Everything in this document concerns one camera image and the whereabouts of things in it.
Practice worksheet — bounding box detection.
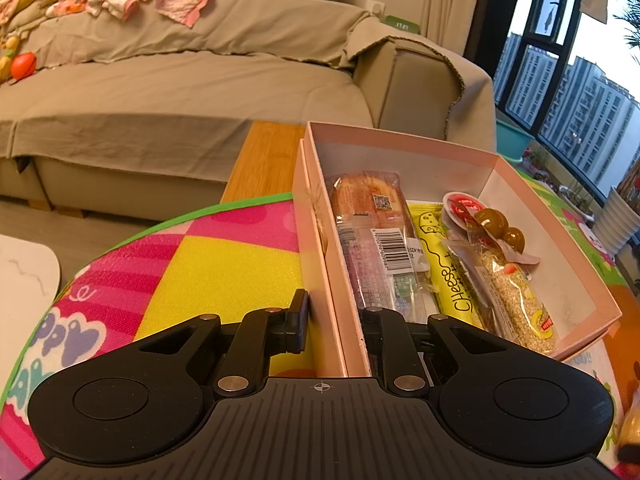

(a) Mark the teal plastic bucket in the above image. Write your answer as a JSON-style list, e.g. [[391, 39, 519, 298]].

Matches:
[[495, 120, 537, 163]]

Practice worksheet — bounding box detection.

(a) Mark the white marble table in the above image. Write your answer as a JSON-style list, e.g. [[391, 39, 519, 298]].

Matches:
[[0, 234, 62, 391]]

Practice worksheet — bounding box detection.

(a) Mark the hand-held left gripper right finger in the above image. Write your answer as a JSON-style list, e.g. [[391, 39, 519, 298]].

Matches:
[[360, 307, 507, 397]]

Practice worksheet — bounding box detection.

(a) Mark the black framed window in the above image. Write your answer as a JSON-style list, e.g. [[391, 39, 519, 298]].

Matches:
[[462, 0, 640, 206]]

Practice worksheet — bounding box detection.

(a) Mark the packet of green olives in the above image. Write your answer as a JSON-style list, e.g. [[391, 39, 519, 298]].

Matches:
[[462, 207, 542, 267]]

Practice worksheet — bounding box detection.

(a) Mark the white ribbed pot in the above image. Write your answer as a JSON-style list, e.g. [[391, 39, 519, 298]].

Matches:
[[594, 185, 640, 257]]

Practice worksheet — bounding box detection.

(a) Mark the yellow cheese snack packet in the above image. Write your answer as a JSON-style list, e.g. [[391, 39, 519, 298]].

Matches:
[[406, 200, 488, 331]]

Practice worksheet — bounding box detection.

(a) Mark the clear dark biscuit packet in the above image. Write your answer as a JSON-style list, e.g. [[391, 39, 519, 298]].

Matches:
[[334, 215, 441, 326]]

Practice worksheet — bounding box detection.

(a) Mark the beige sofa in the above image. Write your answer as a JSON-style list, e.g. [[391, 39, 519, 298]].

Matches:
[[0, 0, 497, 221]]

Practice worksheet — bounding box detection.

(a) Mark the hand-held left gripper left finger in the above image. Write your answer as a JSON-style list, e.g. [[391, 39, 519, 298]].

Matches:
[[134, 289, 311, 396]]

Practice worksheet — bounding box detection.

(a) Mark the yellow toy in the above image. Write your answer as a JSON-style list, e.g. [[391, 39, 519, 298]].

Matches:
[[0, 32, 22, 80]]

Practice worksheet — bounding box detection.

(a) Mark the colourful cartoon play mat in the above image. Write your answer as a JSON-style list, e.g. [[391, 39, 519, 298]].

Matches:
[[0, 165, 640, 480]]

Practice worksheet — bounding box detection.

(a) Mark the sesame bar packet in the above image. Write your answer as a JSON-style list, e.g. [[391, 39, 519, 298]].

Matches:
[[445, 240, 558, 356]]

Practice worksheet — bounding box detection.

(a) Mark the green tag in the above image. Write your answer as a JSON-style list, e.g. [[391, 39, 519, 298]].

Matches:
[[383, 16, 423, 36]]

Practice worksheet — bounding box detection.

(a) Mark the red lid jelly cup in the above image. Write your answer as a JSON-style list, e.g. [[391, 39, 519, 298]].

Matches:
[[442, 191, 488, 228]]

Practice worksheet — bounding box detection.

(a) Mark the orange ball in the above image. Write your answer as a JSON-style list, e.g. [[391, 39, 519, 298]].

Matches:
[[10, 51, 38, 80]]

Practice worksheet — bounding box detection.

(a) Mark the bread packet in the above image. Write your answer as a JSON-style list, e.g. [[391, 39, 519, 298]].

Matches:
[[330, 171, 412, 226]]

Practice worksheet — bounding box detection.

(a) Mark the pink cardboard box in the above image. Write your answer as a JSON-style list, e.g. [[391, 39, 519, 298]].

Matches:
[[291, 120, 624, 379]]

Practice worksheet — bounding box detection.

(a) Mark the wooden side table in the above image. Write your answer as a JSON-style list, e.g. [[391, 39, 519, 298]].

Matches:
[[220, 120, 307, 206]]

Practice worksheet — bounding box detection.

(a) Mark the olive sofa cover cloth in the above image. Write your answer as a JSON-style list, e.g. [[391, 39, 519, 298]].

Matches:
[[0, 0, 497, 161]]

